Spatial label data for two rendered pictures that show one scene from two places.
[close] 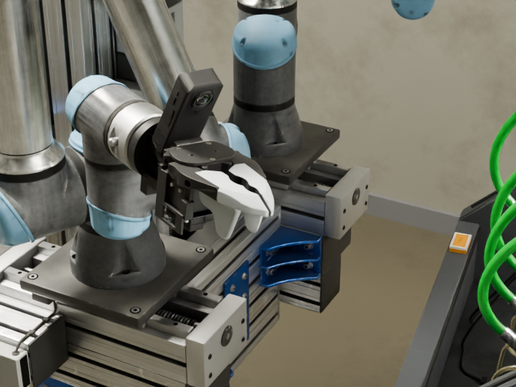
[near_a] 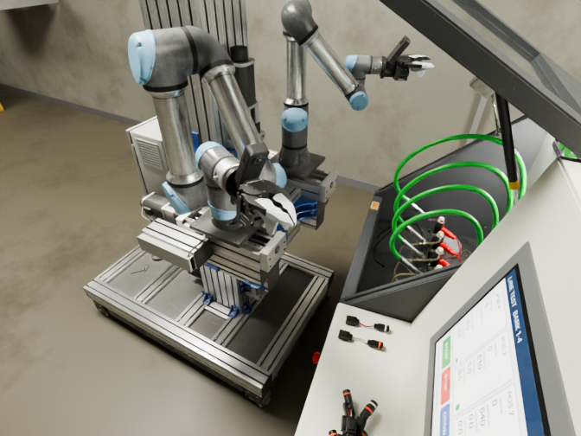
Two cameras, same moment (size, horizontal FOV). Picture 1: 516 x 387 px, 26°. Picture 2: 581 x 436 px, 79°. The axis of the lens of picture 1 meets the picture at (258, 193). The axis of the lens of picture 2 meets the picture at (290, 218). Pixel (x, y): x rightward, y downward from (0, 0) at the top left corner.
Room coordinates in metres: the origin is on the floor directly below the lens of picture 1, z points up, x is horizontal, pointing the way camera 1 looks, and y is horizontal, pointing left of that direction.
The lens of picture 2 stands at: (0.45, -0.01, 1.86)
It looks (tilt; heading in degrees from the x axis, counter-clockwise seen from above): 38 degrees down; 1
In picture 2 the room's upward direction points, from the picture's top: straight up
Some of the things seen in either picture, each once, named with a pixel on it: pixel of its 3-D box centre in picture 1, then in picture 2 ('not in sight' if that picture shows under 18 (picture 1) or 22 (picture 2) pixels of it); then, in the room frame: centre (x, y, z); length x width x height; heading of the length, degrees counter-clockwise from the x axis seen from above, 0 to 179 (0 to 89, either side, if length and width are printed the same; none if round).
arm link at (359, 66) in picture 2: not in sight; (357, 65); (2.05, -0.28, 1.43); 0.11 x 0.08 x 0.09; 88
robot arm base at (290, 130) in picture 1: (264, 116); (294, 150); (1.93, -0.01, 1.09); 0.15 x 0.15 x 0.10
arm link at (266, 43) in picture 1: (264, 57); (294, 126); (1.94, -0.01, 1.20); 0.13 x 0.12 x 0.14; 177
